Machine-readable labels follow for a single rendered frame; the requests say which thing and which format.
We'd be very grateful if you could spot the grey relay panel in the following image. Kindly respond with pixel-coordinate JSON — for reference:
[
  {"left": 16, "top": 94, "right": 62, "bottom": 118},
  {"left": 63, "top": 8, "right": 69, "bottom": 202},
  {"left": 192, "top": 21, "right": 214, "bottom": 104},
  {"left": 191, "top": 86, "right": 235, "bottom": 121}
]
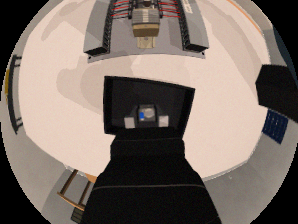
[{"left": 83, "top": 0, "right": 210, "bottom": 63}]

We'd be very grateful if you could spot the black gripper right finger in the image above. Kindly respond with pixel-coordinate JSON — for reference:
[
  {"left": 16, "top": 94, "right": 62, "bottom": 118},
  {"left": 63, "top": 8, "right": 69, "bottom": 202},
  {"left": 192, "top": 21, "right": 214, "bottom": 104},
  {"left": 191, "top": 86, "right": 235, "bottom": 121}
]
[{"left": 154, "top": 105, "right": 169, "bottom": 127}]

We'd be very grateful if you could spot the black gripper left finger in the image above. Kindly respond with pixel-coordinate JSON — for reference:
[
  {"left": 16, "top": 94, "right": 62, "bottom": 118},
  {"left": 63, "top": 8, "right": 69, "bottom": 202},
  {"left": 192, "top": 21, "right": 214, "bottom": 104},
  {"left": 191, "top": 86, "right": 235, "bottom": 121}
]
[{"left": 124, "top": 105, "right": 139, "bottom": 128}]

